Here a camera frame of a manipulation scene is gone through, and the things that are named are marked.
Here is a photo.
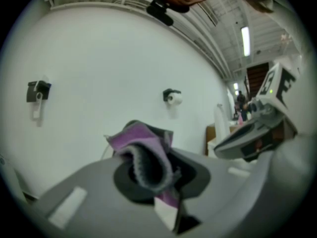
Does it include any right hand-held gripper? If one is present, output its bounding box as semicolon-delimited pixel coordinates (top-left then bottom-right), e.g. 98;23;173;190
214;62;298;162

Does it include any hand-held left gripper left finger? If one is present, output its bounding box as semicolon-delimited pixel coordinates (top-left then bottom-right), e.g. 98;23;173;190
113;157;157;204

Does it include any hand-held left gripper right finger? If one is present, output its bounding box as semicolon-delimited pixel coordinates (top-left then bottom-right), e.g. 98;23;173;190
170;149;211;234

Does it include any purple and grey cleaning cloth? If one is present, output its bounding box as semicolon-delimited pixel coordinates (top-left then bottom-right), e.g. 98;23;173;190
104;119;183;209

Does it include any full toilet paper roll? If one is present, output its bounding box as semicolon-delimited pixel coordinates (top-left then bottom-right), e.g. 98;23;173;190
167;94;184;106

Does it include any nearly empty toilet paper roll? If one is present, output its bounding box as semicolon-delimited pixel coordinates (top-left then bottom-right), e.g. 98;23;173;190
32;92;44;120

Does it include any dark brown door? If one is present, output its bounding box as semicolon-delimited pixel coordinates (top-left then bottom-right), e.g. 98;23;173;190
246;61;270;102

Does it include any plain cardboard box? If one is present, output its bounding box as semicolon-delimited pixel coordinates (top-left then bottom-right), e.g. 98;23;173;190
205;123;239;156

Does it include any long ceiling light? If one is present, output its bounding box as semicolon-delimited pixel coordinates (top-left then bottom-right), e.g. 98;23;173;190
240;26;251;57

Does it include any black paper holder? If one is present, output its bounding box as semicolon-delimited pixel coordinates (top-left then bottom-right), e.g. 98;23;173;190
162;88;182;102
26;79;52;103

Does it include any black head-mounted camera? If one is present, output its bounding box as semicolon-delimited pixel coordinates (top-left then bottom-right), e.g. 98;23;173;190
146;0;175;27

